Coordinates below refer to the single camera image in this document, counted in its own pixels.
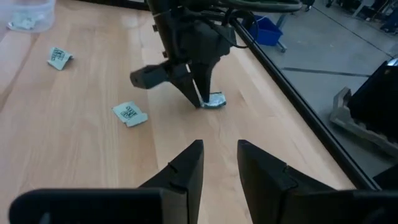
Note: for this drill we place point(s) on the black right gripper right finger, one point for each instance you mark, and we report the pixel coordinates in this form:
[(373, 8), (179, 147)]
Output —
[(267, 193)]

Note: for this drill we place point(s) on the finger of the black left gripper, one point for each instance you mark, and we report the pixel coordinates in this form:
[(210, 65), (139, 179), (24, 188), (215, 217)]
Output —
[(180, 77), (205, 77)]

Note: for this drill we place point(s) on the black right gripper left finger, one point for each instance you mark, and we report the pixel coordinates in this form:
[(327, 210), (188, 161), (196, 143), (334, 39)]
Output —
[(174, 199)]

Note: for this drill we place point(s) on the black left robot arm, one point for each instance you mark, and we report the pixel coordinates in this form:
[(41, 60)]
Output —
[(164, 31)]

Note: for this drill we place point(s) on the blue bin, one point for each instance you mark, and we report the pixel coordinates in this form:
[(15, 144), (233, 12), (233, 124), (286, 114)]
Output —
[(265, 31)]

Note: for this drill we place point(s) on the grey floor base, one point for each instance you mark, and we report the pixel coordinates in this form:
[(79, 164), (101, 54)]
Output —
[(357, 127)]

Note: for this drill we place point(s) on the large black box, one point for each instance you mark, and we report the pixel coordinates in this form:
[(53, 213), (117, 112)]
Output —
[(376, 99)]

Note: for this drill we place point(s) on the clear plastic container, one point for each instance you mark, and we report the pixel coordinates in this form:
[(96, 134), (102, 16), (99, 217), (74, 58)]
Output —
[(40, 9)]

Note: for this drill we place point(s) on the black table frame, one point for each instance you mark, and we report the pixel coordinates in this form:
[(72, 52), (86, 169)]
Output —
[(311, 118)]

